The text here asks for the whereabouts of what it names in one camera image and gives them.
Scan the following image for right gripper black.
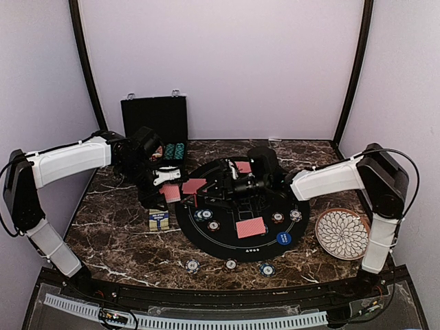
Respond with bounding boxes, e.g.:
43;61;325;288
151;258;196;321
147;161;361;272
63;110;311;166
198;172;270;210

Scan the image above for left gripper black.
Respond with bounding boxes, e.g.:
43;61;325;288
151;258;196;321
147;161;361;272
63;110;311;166
118;157;168;211

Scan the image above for dealt red card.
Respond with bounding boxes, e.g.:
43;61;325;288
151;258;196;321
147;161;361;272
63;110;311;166
235;161;252;173
181;178;206;195

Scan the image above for red triangle dealer marker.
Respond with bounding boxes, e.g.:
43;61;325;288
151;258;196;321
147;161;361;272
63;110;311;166
181;194;198;208

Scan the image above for red playing card deck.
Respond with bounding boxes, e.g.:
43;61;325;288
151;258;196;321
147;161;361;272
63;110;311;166
159;184;181;203

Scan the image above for dealt red cards front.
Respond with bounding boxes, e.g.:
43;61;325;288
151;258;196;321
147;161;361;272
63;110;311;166
236;217;266;239

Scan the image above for blue white chip mat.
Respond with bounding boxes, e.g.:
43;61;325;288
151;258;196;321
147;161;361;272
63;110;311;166
289;209;303;223

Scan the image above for blue small blind button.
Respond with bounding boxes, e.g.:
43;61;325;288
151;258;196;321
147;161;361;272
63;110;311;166
276;232;293;246

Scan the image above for red white chip stack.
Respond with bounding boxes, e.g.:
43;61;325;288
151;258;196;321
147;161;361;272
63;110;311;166
225;259;237;270

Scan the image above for blue white chip stack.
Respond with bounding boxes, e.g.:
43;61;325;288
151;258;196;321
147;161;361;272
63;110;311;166
185;259;200;274

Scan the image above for blue green chip stack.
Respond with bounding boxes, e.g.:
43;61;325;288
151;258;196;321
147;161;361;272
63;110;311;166
258;263;276;277

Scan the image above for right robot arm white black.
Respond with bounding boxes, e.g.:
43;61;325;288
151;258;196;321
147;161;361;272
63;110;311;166
196;143;413;298

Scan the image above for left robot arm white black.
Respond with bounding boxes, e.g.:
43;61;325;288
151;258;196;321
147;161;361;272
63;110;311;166
1;127;182;300

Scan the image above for card box in case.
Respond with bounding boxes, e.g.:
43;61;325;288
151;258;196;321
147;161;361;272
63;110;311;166
151;146;164;162

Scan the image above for teal chips in case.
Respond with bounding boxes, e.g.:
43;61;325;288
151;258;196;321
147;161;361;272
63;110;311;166
164;143;185;160

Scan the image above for round black poker mat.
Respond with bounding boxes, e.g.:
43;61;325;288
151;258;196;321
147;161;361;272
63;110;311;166
175;157;310;262

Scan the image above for black poker chip case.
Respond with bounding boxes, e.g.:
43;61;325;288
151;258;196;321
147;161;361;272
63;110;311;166
120;96;188;170

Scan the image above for wooden card holder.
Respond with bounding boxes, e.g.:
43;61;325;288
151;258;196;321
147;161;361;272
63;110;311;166
148;209;170;232

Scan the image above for floral patterned ceramic plate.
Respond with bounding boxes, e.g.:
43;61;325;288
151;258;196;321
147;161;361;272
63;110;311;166
315;208;370;261

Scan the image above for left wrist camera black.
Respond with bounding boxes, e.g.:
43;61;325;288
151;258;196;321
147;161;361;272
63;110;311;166
132;126;164;162

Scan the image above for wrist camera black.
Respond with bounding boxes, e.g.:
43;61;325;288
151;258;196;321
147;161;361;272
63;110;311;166
247;146;279;177
132;126;164;162

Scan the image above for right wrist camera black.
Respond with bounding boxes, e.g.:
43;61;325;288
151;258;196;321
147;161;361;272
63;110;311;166
247;146;279;177

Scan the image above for white cable duct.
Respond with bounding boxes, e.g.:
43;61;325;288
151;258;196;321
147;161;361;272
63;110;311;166
43;294;328;329

